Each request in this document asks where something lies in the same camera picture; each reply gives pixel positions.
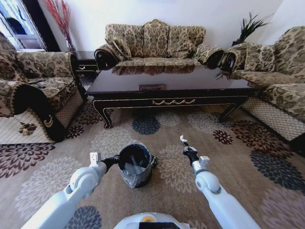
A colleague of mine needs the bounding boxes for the red dried branches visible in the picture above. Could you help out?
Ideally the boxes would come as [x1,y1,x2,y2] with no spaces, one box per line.
[44,0,77,53]

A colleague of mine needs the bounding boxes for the window with white frame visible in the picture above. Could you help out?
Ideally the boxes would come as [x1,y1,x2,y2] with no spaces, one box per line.
[0,0,46,51]

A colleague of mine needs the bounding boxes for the green potted plant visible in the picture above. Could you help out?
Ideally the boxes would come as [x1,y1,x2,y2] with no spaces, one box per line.
[231,11,275,47]

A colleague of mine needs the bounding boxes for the floral sofa cushion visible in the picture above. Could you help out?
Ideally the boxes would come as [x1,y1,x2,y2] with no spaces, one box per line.
[166,35,195,59]
[106,35,132,62]

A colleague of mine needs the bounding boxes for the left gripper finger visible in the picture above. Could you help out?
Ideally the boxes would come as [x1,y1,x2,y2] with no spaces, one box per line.
[130,154,140,168]

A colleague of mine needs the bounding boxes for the white robot front shell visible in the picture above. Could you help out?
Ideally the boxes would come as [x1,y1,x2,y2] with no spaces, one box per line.
[113,212,190,229]

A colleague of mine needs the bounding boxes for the black bin with plastic bag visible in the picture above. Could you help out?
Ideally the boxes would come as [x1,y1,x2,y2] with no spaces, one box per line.
[117,141,158,188]

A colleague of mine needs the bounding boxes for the dark curtain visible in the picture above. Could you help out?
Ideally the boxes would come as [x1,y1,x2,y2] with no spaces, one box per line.
[22,0,61,52]

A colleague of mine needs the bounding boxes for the floral three-seat sofa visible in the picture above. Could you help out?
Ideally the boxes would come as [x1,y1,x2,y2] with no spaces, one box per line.
[94,19,224,70]

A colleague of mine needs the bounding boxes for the floral patterned rug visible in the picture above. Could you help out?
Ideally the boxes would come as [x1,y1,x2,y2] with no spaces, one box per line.
[0,76,305,229]

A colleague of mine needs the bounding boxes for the floral armchair with black trim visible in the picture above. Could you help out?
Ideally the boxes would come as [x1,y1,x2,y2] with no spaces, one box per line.
[0,32,88,145]

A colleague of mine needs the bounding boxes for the dark glossy coffee table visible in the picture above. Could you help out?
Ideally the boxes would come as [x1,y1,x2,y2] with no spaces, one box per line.
[85,65,263,129]

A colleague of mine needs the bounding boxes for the floral sofa with quilted skirt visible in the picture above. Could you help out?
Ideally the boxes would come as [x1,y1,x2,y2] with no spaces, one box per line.
[220,25,305,144]

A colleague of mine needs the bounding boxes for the dark side table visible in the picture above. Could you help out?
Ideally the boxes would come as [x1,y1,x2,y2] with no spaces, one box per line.
[75,50,100,83]

